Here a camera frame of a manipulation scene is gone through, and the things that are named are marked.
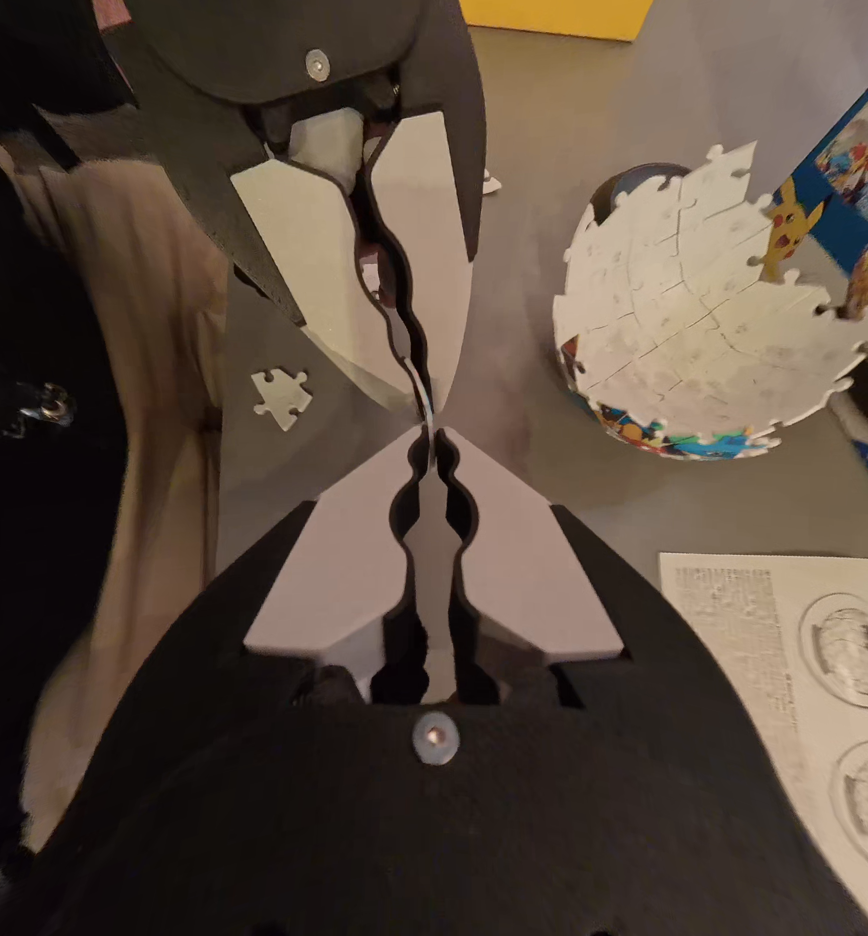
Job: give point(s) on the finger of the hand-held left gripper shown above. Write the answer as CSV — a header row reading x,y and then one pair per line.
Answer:
x,y
302,234
434,241

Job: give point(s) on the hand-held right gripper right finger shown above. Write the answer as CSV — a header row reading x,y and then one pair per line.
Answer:
x,y
536,585

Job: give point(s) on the person's dark jacket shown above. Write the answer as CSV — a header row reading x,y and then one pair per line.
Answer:
x,y
10,292

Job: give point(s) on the yellow plastic bin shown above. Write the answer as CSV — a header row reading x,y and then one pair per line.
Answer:
x,y
551,14

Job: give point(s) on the white instruction leaflet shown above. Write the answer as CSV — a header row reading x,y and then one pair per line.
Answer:
x,y
741,621

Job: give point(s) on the black round ball stand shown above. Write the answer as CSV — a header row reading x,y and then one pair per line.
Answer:
x,y
635,181

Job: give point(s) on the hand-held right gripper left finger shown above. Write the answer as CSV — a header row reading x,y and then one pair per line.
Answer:
x,y
324,585

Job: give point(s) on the blue puzzle box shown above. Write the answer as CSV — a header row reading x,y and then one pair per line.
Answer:
x,y
862,153

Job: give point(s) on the partly built puzzle ball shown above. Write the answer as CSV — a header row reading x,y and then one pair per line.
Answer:
x,y
697,307

